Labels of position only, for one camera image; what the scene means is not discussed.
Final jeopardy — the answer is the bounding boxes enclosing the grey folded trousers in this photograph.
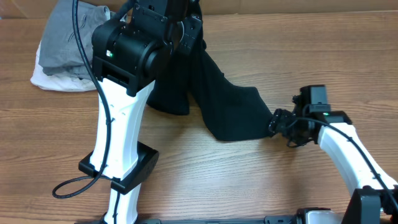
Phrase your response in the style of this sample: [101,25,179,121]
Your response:
[39,0,111,80]

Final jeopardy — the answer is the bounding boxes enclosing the black t-shirt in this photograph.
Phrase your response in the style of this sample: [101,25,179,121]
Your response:
[147,30,274,141]

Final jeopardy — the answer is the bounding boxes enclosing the white folded garment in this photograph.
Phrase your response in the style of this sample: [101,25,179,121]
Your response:
[30,44,96,92]

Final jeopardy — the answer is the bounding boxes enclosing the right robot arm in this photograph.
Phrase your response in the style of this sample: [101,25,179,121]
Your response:
[269,85,397,223]

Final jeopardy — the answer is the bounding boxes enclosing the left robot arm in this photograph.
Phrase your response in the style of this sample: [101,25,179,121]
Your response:
[79,1,202,223]

